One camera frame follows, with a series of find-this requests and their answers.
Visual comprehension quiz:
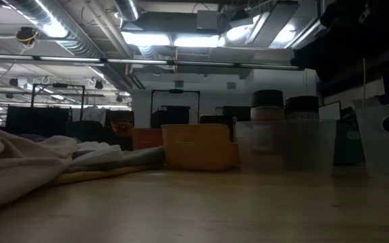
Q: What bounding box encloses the amber spice jar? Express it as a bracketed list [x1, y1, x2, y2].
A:
[106, 110, 135, 136]

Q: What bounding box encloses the black lid spice jar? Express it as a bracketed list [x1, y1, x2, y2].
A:
[250, 89, 285, 163]
[284, 95, 320, 163]

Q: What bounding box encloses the black box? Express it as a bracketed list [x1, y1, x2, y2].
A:
[150, 105, 192, 128]

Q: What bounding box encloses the small yellow plastic bin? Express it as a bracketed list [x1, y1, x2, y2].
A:
[161, 123, 240, 171]

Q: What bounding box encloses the black monitor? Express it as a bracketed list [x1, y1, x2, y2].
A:
[223, 105, 252, 122]

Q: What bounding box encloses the small orange plastic bin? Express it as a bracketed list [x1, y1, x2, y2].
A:
[132, 127, 164, 151]

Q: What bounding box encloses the grey cloth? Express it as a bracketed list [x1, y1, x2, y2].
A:
[49, 145, 165, 186]

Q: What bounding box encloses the ceiling light panel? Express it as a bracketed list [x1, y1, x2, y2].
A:
[120, 30, 172, 47]
[173, 34, 220, 48]

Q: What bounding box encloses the grey ventilation box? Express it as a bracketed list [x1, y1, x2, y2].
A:
[196, 9, 219, 31]

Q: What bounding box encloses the white cloth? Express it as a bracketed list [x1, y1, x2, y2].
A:
[72, 140, 124, 166]

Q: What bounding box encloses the small clear plastic bin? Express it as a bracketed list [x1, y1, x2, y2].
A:
[234, 118, 337, 175]

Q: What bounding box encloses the white board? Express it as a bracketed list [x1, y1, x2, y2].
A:
[318, 100, 342, 121]

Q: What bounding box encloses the teal green plastic bin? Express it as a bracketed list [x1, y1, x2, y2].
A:
[332, 119, 366, 166]

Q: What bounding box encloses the black panel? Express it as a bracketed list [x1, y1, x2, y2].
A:
[5, 105, 72, 136]

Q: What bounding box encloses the purple cloth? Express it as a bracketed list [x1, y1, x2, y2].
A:
[15, 133, 47, 142]

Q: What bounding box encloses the beige cloth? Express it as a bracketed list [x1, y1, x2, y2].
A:
[0, 126, 79, 215]

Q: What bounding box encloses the large clear plastic bin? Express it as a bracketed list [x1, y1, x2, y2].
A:
[355, 100, 389, 178]

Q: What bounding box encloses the black background rig frame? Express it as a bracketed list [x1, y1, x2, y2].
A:
[150, 88, 201, 128]
[31, 83, 86, 119]

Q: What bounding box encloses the silver air duct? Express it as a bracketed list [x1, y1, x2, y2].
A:
[7, 0, 106, 58]

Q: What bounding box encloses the yellow hanging cable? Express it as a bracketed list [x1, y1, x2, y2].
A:
[362, 57, 367, 101]

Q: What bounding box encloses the black yellow cable reel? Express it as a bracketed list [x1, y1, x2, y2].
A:
[15, 26, 40, 47]

